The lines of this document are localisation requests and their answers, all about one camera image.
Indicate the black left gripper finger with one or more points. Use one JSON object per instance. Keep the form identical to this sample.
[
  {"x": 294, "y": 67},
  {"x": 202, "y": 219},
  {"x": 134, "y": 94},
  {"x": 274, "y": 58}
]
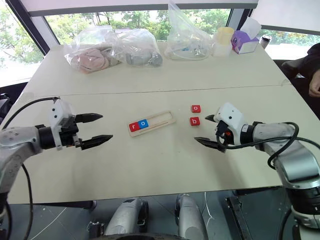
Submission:
[
  {"x": 96, "y": 141},
  {"x": 87, "y": 117}
]

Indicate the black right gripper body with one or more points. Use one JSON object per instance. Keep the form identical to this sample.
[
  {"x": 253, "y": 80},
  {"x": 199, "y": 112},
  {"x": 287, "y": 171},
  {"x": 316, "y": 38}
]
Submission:
[{"x": 221, "y": 130}]

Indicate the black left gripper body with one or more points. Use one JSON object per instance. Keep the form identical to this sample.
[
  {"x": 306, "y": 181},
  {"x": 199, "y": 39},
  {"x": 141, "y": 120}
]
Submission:
[{"x": 68, "y": 136}]

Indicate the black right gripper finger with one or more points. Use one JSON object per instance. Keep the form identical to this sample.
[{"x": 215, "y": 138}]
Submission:
[
  {"x": 207, "y": 143},
  {"x": 212, "y": 118}
]

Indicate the red letter tile b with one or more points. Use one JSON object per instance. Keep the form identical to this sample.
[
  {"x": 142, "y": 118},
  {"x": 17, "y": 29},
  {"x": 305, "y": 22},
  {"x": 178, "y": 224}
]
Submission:
[{"x": 195, "y": 121}]

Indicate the red letter tile o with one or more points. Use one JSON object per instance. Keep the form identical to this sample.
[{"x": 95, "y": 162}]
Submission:
[{"x": 196, "y": 108}]

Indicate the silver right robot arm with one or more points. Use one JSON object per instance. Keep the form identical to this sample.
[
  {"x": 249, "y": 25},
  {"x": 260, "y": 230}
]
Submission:
[{"x": 295, "y": 162}]

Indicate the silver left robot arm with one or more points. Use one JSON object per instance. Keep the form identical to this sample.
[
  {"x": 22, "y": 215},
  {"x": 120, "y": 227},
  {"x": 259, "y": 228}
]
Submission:
[{"x": 15, "y": 147}]

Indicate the red letter tile r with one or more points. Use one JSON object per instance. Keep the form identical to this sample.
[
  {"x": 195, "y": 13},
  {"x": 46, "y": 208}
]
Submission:
[{"x": 134, "y": 127}]

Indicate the blue letter o tile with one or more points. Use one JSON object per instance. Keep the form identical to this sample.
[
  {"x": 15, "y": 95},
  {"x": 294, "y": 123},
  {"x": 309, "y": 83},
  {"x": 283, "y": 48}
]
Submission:
[{"x": 143, "y": 124}]

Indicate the wooden letter tray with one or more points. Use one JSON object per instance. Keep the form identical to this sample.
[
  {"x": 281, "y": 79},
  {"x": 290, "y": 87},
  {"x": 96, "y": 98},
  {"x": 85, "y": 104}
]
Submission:
[{"x": 160, "y": 120}]

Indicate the silver robot leg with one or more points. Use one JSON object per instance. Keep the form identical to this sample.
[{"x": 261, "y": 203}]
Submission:
[
  {"x": 191, "y": 217},
  {"x": 125, "y": 215}
]

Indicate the person's bare hand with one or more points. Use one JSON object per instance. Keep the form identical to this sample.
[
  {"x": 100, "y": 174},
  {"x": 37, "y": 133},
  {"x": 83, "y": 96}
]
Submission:
[{"x": 315, "y": 87}]

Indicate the plastic bag with pink plush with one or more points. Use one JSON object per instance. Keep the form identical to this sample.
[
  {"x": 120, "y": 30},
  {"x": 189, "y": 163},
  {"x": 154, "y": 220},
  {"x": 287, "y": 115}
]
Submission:
[{"x": 90, "y": 58}]

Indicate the black object beside table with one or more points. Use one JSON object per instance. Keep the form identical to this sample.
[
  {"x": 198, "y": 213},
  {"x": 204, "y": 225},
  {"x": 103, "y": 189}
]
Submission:
[{"x": 5, "y": 105}]

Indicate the tall clear plastic bag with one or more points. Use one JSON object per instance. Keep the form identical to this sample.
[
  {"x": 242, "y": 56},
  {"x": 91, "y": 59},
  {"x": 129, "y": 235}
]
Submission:
[{"x": 185, "y": 42}]

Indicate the purple tissue box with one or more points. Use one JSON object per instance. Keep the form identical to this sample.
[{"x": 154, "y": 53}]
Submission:
[{"x": 243, "y": 43}]

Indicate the plastic bag with grey items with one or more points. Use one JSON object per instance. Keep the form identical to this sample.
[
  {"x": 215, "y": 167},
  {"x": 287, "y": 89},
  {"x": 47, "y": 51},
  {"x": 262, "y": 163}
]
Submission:
[{"x": 140, "y": 52}]

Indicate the pale yellow cup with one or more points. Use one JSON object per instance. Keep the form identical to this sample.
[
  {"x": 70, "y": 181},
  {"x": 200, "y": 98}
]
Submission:
[{"x": 225, "y": 35}]

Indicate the dark tumbler with lid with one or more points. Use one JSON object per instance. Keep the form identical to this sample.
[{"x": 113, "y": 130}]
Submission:
[{"x": 265, "y": 41}]

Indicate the white tissue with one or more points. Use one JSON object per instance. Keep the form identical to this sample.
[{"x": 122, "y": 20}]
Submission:
[{"x": 251, "y": 26}]

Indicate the black office chair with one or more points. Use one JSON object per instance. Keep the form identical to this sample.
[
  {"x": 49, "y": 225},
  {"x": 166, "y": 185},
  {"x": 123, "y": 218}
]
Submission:
[{"x": 313, "y": 62}]

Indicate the white roller blind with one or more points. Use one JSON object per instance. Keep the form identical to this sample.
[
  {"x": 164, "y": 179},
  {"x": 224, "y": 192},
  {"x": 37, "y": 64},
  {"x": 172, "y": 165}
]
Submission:
[
  {"x": 125, "y": 6},
  {"x": 287, "y": 15}
]

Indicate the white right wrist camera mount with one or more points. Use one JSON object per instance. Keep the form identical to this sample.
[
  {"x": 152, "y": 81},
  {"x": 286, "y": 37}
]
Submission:
[{"x": 230, "y": 115}]

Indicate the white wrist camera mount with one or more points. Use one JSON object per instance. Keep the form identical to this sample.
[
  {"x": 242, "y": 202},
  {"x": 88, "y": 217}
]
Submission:
[
  {"x": 230, "y": 115},
  {"x": 58, "y": 110}
]

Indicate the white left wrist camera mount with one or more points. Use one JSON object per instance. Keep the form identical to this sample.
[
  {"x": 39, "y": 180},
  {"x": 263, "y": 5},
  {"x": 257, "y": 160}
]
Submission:
[{"x": 58, "y": 110}]

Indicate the black metal frame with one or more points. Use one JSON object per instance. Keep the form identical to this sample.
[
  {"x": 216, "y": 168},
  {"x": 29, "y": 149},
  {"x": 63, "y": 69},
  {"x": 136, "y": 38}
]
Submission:
[{"x": 237, "y": 217}]

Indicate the black bracket under table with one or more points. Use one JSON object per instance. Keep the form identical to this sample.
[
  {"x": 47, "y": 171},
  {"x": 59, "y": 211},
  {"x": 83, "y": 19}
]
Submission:
[{"x": 96, "y": 227}]

